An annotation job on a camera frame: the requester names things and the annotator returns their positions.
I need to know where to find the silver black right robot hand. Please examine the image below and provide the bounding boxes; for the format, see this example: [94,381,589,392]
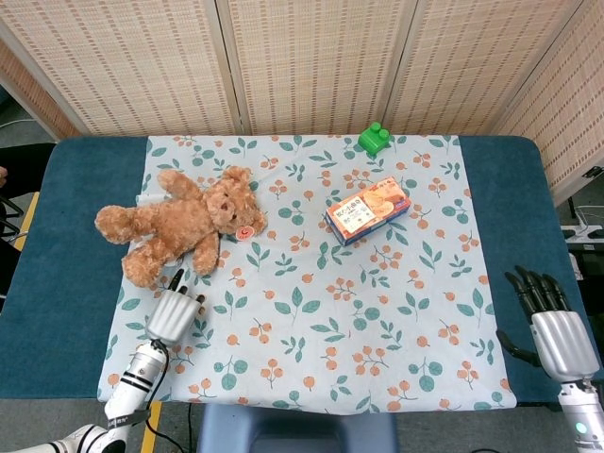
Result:
[495,264,601,382]

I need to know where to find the brown plush teddy bear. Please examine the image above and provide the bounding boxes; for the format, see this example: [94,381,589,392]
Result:
[93,164,269,289]

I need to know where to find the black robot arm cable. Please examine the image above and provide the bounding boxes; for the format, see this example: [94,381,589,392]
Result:
[133,338,190,453]

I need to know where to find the blue grey robot torso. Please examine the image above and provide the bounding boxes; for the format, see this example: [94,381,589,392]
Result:
[196,403,400,453]

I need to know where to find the floral leaf print tablecloth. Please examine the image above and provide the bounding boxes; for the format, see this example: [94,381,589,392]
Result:
[96,134,518,412]

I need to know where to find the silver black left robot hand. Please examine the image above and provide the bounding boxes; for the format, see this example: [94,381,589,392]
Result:
[143,268,208,345]

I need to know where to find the bystander person in black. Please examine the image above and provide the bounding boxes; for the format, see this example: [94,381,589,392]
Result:
[0,143,57,199]

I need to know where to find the woven bamboo folding screen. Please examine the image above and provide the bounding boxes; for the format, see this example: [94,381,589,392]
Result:
[0,0,604,207]

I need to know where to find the orange blue biscuit box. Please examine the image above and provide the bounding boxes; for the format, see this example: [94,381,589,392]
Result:
[324,176,412,247]

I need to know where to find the green plastic toy block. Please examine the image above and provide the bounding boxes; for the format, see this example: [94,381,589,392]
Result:
[357,121,395,157]

